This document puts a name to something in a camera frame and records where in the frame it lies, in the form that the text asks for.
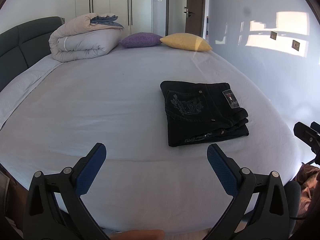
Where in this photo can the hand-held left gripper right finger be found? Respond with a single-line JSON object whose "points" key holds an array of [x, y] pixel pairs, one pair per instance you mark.
{"points": [[222, 170]]}

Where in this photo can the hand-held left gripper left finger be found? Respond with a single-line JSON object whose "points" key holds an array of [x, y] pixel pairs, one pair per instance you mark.
{"points": [[92, 165]]}

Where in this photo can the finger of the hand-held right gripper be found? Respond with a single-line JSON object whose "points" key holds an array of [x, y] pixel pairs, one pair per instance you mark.
{"points": [[306, 136], [315, 125]]}

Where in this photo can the black denim pants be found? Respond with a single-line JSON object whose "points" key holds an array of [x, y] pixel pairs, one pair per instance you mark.
{"points": [[195, 120]]}

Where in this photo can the person's left hand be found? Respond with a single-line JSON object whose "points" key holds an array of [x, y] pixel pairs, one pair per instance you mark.
{"points": [[137, 235]]}

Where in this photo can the brown clothing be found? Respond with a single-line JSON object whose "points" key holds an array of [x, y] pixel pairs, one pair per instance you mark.
{"points": [[310, 180]]}

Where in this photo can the bed with white sheet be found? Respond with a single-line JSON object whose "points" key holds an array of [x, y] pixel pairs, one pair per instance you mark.
{"points": [[100, 105]]}

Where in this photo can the folded beige duvet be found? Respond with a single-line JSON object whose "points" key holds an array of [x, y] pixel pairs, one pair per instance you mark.
{"points": [[80, 42]]}

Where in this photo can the purple pillow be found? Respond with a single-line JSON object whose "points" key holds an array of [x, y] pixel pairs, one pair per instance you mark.
{"points": [[140, 40]]}

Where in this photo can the yellow pillow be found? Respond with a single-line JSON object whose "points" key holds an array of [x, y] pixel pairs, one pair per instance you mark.
{"points": [[185, 42]]}

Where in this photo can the dark grey upholstered headboard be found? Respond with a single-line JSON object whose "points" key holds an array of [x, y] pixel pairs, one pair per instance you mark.
{"points": [[15, 47]]}

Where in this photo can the bronze wall socket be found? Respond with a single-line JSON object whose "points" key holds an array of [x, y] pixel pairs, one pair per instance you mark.
{"points": [[296, 45], [273, 35]]}

